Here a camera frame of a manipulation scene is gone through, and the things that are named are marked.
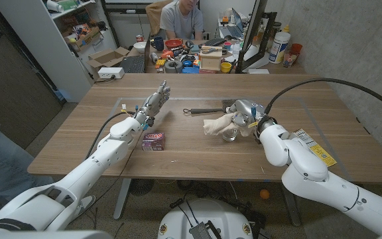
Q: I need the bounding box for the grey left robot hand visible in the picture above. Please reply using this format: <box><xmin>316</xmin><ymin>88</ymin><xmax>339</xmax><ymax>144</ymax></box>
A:
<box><xmin>133</xmin><ymin>80</ymin><xmax>171</xmax><ymax>128</ymax></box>

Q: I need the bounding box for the beige cloth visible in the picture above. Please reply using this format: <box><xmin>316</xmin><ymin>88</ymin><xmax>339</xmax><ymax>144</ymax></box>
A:
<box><xmin>203</xmin><ymin>112</ymin><xmax>257</xmax><ymax>137</ymax></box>

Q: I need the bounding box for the small purple snack box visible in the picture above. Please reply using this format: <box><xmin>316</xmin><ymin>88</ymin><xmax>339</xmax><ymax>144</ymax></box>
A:
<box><xmin>141</xmin><ymin>132</ymin><xmax>166</xmax><ymax>152</ymax></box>

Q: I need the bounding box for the open empty cardboard box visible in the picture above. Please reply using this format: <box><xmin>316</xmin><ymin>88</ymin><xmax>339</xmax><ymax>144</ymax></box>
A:
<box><xmin>86</xmin><ymin>46</ymin><xmax>131</xmax><ymax>72</ymax></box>

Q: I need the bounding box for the light wooden box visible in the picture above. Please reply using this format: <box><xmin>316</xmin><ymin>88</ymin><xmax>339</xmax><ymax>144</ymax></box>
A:
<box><xmin>198</xmin><ymin>45</ymin><xmax>223</xmax><ymax>72</ymax></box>

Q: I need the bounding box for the clear glass cup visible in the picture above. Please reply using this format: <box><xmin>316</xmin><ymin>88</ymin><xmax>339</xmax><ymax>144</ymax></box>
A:
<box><xmin>222</xmin><ymin>127</ymin><xmax>240</xmax><ymax>143</ymax></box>

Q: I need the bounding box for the cardboard box full of items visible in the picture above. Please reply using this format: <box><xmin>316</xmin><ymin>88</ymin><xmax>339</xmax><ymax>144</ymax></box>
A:
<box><xmin>62</xmin><ymin>25</ymin><xmax>103</xmax><ymax>51</ymax></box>

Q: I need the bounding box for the green box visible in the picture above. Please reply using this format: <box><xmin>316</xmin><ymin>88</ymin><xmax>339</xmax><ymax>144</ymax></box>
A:
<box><xmin>57</xmin><ymin>0</ymin><xmax>79</xmax><ymax>11</ymax></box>

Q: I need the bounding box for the clear cup with items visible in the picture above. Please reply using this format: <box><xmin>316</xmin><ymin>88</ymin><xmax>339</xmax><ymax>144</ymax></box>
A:
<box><xmin>283</xmin><ymin>49</ymin><xmax>298</xmax><ymax>68</ymax></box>

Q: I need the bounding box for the yellow white sugar box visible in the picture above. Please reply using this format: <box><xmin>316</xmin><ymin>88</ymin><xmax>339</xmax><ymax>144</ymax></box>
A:
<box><xmin>292</xmin><ymin>128</ymin><xmax>338</xmax><ymax>168</ymax></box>

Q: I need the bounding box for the grey tape outline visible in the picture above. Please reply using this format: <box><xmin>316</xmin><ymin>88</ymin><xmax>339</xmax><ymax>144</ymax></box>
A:
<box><xmin>104</xmin><ymin>96</ymin><xmax>354</xmax><ymax>182</ymax></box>

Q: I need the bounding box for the grey tape roll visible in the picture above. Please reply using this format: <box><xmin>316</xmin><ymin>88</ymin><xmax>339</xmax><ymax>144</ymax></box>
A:
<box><xmin>164</xmin><ymin>60</ymin><xmax>184</xmax><ymax>74</ymax></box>

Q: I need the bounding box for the black laptop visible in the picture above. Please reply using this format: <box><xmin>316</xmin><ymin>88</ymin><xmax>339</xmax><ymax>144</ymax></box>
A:
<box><xmin>119</xmin><ymin>32</ymin><xmax>151</xmax><ymax>74</ymax></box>

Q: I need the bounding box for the white power strip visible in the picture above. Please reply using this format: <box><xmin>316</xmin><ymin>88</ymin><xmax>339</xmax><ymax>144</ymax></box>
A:
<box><xmin>97</xmin><ymin>66</ymin><xmax>125</xmax><ymax>80</ymax></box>

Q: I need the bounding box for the dark blue mug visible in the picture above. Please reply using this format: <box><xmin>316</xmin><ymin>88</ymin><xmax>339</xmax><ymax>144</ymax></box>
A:
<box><xmin>153</xmin><ymin>36</ymin><xmax>165</xmax><ymax>52</ymax></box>

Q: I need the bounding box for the red bowl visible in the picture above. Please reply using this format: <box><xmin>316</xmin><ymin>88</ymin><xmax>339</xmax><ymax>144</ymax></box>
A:
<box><xmin>164</xmin><ymin>39</ymin><xmax>184</xmax><ymax>50</ymax></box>

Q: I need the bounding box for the black round fan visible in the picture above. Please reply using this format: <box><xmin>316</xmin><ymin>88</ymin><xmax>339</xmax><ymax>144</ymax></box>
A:
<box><xmin>129</xmin><ymin>179</ymin><xmax>155</xmax><ymax>197</ymax></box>

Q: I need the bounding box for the seated person grey shirt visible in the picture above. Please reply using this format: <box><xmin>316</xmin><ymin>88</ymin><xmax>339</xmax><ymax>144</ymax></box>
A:
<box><xmin>159</xmin><ymin>0</ymin><xmax>205</xmax><ymax>41</ymax></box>

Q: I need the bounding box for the black keyboard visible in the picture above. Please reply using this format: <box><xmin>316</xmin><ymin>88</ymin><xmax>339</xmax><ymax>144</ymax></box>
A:
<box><xmin>204</xmin><ymin>37</ymin><xmax>227</xmax><ymax>47</ymax></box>

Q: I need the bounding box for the tan chair back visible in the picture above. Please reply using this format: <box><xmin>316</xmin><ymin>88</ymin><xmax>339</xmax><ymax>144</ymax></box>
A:
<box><xmin>145</xmin><ymin>0</ymin><xmax>175</xmax><ymax>37</ymax></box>

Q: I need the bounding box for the grey table leg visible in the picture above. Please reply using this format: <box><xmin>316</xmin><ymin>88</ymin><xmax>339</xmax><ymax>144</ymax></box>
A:
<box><xmin>113</xmin><ymin>178</ymin><xmax>133</xmax><ymax>221</ymax></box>
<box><xmin>279</xmin><ymin>181</ymin><xmax>302</xmax><ymax>228</ymax></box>

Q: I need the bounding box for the white shelf unit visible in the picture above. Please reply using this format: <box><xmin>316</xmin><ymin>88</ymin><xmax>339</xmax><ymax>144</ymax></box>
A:
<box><xmin>0</xmin><ymin>0</ymin><xmax>119</xmax><ymax>103</ymax></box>

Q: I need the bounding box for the open silver laptop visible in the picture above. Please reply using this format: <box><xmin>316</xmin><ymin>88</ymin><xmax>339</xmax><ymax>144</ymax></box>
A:
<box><xmin>218</xmin><ymin>7</ymin><xmax>245</xmax><ymax>39</ymax></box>

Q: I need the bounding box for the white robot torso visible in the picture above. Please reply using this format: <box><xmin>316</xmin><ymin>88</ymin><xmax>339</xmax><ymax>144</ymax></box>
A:
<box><xmin>157</xmin><ymin>198</ymin><xmax>254</xmax><ymax>239</ymax></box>

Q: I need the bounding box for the white sneaker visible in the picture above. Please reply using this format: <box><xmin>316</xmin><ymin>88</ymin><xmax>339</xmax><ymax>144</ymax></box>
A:
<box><xmin>71</xmin><ymin>195</ymin><xmax>96</xmax><ymax>222</ymax></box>

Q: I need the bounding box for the black monitor with stand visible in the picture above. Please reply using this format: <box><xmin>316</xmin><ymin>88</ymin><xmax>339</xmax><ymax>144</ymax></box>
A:
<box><xmin>235</xmin><ymin>0</ymin><xmax>278</xmax><ymax>74</ymax></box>

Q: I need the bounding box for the black device on torso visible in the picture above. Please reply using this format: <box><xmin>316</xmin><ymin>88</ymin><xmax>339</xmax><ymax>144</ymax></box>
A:
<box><xmin>188</xmin><ymin>220</ymin><xmax>222</xmax><ymax>239</ymax></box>

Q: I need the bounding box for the white wipes canister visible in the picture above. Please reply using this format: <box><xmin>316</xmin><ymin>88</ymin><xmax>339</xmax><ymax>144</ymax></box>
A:
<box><xmin>268</xmin><ymin>31</ymin><xmax>292</xmax><ymax>64</ymax></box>

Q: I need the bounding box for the white roll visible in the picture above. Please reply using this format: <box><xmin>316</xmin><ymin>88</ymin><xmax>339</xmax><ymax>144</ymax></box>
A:
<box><xmin>46</xmin><ymin>0</ymin><xmax>64</xmax><ymax>13</ymax></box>

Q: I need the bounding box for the dark bottle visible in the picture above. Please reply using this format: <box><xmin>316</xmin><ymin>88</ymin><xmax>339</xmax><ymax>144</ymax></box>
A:
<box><xmin>269</xmin><ymin>21</ymin><xmax>283</xmax><ymax>42</ymax></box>

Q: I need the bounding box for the standing person in jeans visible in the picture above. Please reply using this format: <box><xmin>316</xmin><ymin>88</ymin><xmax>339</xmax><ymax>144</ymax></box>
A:
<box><xmin>0</xmin><ymin>102</ymin><xmax>54</xmax><ymax>216</ymax></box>

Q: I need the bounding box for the grey brush with handle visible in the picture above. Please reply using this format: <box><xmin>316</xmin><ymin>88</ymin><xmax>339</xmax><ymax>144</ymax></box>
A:
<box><xmin>182</xmin><ymin>98</ymin><xmax>238</xmax><ymax>116</ymax></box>

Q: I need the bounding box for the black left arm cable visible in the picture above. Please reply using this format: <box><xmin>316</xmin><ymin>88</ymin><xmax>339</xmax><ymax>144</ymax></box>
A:
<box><xmin>85</xmin><ymin>111</ymin><xmax>135</xmax><ymax>160</ymax></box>

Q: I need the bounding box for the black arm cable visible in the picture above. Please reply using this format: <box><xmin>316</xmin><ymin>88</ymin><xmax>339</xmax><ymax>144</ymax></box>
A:
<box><xmin>264</xmin><ymin>78</ymin><xmax>382</xmax><ymax>116</ymax></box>
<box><xmin>85</xmin><ymin>111</ymin><xmax>135</xmax><ymax>160</ymax></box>

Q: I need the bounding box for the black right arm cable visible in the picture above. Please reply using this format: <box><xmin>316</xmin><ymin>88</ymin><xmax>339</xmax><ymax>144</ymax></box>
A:
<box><xmin>264</xmin><ymin>78</ymin><xmax>382</xmax><ymax>116</ymax></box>

